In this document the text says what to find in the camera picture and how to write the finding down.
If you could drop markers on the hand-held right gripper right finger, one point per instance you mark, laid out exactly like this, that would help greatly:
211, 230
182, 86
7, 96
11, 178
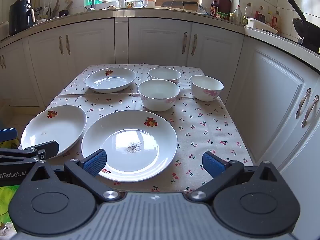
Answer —
212, 163

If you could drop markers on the bunch of kitchen utensils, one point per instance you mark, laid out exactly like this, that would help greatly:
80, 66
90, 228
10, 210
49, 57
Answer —
53, 10

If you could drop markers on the black countertop appliance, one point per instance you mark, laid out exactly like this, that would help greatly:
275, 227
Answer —
20, 17

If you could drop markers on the green packets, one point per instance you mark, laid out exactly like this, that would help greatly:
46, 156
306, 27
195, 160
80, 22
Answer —
222, 16

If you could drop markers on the glass jar with floral print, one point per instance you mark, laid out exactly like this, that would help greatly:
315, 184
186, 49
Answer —
128, 3

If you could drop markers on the cherry print tablecloth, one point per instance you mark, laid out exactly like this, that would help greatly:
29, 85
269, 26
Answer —
200, 130

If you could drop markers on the dark red knife block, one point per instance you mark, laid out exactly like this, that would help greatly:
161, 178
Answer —
224, 5

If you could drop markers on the white bowl with pink flowers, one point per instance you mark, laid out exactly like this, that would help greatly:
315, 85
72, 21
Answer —
205, 86
165, 73
157, 101

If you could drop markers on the orange oil bottle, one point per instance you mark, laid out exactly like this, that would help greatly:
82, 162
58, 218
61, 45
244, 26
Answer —
276, 22

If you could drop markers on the yellow-capped bottle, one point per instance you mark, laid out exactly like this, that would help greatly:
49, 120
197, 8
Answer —
269, 18

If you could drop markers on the glass teapot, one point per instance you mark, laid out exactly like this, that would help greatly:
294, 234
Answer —
140, 3

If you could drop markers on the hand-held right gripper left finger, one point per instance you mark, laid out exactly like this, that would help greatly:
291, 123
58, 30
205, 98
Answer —
96, 162

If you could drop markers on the white plate with fruit print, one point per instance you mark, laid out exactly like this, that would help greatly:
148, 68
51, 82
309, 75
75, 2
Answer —
140, 130
110, 81
60, 130

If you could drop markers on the grey kitchen countertop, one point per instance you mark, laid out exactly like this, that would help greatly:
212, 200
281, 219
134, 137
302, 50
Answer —
140, 12

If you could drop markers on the clear glass bottle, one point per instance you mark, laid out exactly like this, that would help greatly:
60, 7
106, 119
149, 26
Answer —
238, 15

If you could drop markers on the dark red bottle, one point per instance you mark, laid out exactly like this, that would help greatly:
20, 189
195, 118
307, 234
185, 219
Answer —
260, 16

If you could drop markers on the clear oil bottle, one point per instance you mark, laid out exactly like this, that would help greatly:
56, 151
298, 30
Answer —
248, 11

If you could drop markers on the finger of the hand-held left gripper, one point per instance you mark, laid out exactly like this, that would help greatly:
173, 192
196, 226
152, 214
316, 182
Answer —
7, 135
47, 148

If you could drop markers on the black wok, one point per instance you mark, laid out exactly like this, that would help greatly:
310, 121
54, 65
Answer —
303, 27

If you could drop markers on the yellow-green plastic bag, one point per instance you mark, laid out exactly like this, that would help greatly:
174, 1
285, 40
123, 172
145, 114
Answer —
7, 197

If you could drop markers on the dark sauce bottle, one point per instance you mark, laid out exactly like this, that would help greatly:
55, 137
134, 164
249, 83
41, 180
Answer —
214, 8

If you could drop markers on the white plastic tray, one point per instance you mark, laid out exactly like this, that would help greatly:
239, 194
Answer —
257, 24

